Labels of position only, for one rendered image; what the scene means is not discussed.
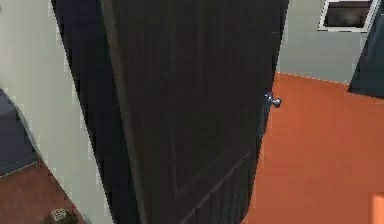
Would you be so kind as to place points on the silver door knob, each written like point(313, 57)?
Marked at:
point(274, 101)

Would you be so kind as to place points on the small pale checked object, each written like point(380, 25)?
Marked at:
point(58, 214)

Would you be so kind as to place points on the dark grey furniture block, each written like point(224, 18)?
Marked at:
point(13, 140)

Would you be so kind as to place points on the dark brown room door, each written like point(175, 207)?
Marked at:
point(186, 110)

